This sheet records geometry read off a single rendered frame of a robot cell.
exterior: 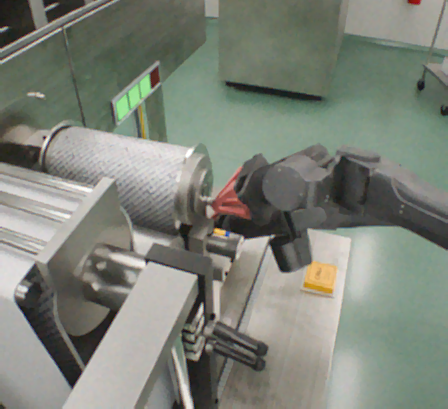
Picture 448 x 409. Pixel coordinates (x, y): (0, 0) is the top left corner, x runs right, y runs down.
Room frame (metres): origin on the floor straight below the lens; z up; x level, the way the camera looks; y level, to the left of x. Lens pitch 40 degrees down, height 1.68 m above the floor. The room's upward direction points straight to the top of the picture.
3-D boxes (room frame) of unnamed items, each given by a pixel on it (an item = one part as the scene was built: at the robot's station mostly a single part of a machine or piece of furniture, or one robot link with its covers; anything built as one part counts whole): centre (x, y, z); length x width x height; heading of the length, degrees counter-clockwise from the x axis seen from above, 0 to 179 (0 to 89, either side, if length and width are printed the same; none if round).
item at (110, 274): (0.25, 0.11, 1.33); 0.06 x 0.06 x 0.06; 71
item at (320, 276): (0.57, -0.22, 0.91); 0.07 x 0.07 x 0.02; 71
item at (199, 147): (0.50, 0.05, 1.25); 0.15 x 0.01 x 0.15; 161
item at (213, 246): (0.45, 0.02, 1.05); 0.06 x 0.05 x 0.31; 71
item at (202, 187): (0.49, 0.04, 1.25); 0.07 x 0.02 x 0.07; 161
